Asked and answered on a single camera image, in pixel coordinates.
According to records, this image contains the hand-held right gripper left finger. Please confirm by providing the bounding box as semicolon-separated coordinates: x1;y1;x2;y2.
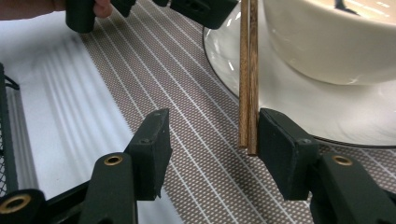
123;107;174;202

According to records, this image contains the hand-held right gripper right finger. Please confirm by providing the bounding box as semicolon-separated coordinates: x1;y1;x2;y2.
257;107;320;202

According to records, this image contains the white bowl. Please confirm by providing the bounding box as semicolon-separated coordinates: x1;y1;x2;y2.
202;0;396;149

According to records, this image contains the brown wooden chopstick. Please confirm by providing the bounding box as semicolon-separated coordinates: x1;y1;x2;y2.
237;0;251;149
247;0;261;157

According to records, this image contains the black wire basket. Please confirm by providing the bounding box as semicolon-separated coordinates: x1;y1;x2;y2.
0;62;21;198

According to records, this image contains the striped brown placemat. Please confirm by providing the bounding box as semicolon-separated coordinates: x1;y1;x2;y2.
78;0;396;224

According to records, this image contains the white table cover sheet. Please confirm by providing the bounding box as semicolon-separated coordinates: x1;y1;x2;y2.
0;10;185;224

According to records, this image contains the cream ceramic bowl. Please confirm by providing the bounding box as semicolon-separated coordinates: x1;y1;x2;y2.
262;0;396;87

